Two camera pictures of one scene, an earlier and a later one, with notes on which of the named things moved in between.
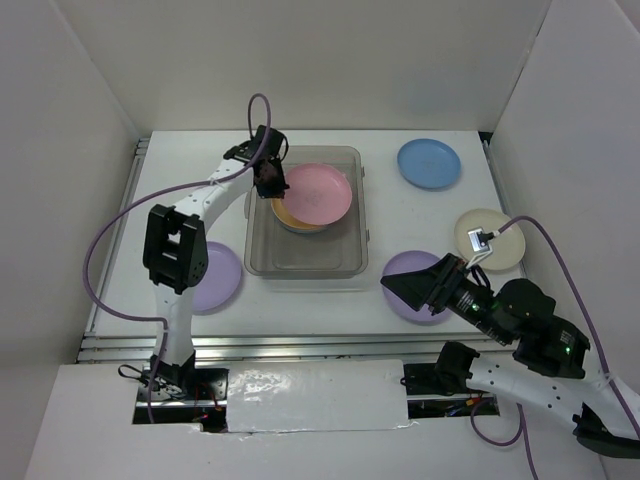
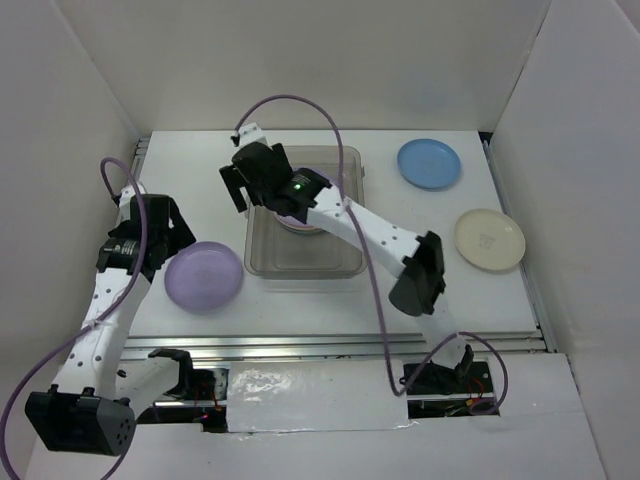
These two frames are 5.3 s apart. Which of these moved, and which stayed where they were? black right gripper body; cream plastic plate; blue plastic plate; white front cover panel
Moved: black right gripper body
Stayed: blue plastic plate; white front cover panel; cream plastic plate
